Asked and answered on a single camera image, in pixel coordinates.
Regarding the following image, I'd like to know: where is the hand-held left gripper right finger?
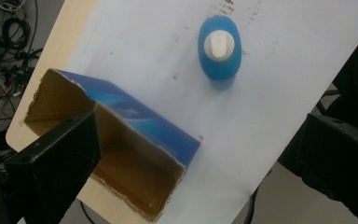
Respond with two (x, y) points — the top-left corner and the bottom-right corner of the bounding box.
(277, 113), (358, 224)

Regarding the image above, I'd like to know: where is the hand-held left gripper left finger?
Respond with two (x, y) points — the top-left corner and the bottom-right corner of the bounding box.
(3, 111), (103, 224)

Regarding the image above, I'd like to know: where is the blue cardboard box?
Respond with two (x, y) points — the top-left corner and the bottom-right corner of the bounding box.
(23, 68), (202, 223)

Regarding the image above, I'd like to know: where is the blue bottle with white cap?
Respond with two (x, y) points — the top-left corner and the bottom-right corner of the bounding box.
(197, 15), (243, 81)

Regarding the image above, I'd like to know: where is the black chair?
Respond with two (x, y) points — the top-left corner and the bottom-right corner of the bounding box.
(315, 21), (358, 138)

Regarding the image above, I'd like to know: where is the white paper sheet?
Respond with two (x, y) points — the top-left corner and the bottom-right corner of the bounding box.
(62, 0), (358, 224)

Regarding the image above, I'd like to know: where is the tangle of black cables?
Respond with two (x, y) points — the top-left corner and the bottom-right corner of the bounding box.
(0, 0), (45, 125)

